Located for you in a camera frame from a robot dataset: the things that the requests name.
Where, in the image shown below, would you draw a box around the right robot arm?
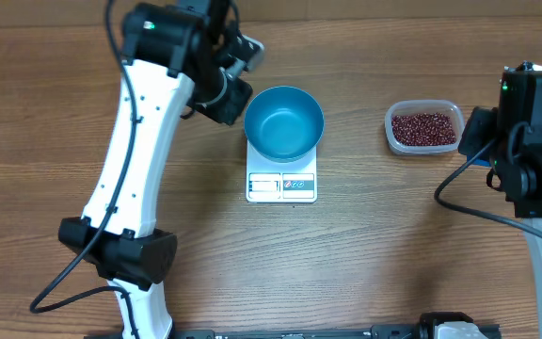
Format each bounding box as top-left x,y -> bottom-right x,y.
458,61 -> 542,337

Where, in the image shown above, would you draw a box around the white digital kitchen scale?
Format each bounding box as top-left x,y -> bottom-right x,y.
245,142 -> 318,203

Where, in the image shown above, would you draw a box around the clear plastic food container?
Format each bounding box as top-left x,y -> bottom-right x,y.
384,100 -> 465,155

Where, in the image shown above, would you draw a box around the blue metal bowl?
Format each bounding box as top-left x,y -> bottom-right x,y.
244,86 -> 325,163

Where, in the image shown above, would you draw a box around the red adzuki beans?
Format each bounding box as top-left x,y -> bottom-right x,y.
391,113 -> 457,147

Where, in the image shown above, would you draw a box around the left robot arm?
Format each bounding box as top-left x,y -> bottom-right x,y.
58,1 -> 263,338

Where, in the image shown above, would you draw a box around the blue plastic measuring scoop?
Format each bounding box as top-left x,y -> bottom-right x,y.
470,158 -> 491,168

